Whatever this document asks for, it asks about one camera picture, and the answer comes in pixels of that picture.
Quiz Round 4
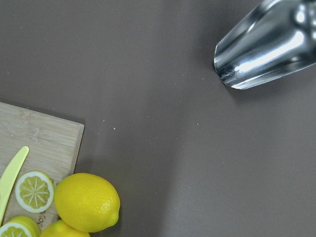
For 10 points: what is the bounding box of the bamboo cutting board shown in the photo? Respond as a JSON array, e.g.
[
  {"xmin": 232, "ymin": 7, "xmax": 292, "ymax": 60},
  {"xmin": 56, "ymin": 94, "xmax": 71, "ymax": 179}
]
[{"xmin": 0, "ymin": 102, "xmax": 85, "ymax": 227}]

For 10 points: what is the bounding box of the yellow lemon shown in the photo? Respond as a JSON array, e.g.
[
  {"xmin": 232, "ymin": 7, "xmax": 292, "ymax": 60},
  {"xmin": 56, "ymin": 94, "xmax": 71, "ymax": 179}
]
[
  {"xmin": 54, "ymin": 173, "xmax": 120, "ymax": 233},
  {"xmin": 40, "ymin": 220, "xmax": 90, "ymax": 237}
]

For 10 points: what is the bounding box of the lemon slice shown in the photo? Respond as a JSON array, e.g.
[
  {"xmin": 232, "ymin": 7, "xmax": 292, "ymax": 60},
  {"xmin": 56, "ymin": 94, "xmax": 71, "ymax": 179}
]
[
  {"xmin": 0, "ymin": 216, "xmax": 41, "ymax": 237},
  {"xmin": 15, "ymin": 171, "xmax": 55, "ymax": 213}
]

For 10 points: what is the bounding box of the steel scoop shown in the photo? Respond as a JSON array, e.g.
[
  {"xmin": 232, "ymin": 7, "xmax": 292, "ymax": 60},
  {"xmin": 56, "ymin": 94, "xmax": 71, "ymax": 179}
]
[{"xmin": 214, "ymin": 0, "xmax": 316, "ymax": 89}]

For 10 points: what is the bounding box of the yellow plastic knife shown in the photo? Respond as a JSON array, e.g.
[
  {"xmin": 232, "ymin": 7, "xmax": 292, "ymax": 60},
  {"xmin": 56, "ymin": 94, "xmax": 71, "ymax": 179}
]
[{"xmin": 0, "ymin": 146, "xmax": 29, "ymax": 224}]

